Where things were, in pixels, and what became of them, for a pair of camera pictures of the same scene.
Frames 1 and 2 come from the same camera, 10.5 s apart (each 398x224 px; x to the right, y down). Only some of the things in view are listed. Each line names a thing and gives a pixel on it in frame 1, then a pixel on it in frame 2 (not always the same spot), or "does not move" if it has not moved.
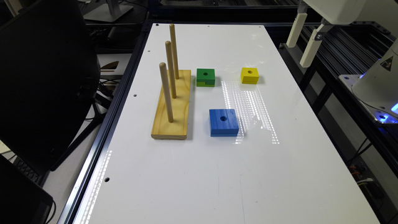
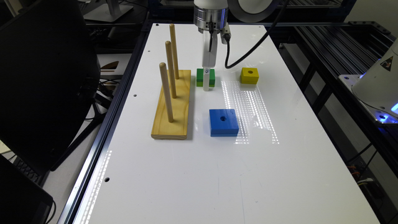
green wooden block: x=206 y=77 does not move
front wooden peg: x=164 y=75 does not move
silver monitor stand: x=109 y=12 does not move
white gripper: x=336 y=12 -> x=209 y=58
